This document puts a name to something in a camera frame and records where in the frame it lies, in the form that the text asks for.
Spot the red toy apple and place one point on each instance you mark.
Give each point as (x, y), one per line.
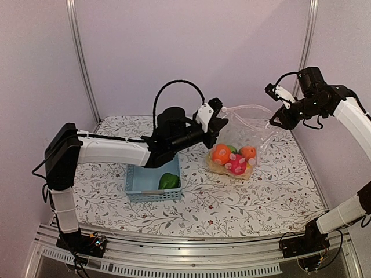
(237, 164)

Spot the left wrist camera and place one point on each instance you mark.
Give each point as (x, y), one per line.
(206, 112)

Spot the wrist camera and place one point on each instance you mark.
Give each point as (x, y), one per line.
(206, 112)
(270, 90)

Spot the orange toy orange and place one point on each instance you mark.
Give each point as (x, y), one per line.
(248, 152)

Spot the right aluminium corner post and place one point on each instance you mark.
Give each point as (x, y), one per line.
(309, 33)

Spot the orange green toy mango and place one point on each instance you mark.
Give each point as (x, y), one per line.
(221, 154)

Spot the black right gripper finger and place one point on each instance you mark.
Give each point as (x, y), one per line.
(276, 123)
(276, 114)

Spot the clear zip top bag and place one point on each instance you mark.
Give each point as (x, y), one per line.
(248, 125)

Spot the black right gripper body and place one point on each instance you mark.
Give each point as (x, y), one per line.
(309, 111)

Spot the aluminium corner post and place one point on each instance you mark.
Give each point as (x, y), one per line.
(309, 33)
(77, 41)

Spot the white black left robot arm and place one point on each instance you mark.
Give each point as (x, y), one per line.
(172, 133)

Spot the light blue perforated basket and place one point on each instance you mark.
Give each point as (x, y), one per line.
(142, 184)

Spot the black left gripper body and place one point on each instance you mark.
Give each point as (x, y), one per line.
(213, 133)

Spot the green toy watermelon ball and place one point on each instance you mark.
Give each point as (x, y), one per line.
(232, 149)

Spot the aluminium front rail frame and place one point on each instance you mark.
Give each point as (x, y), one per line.
(131, 254)

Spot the green toy bell pepper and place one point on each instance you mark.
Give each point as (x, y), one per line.
(169, 181)

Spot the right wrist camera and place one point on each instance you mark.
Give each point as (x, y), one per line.
(270, 90)

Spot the floral tablecloth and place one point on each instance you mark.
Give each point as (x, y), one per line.
(280, 196)

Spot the left aluminium corner post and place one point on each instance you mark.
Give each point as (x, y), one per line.
(77, 41)

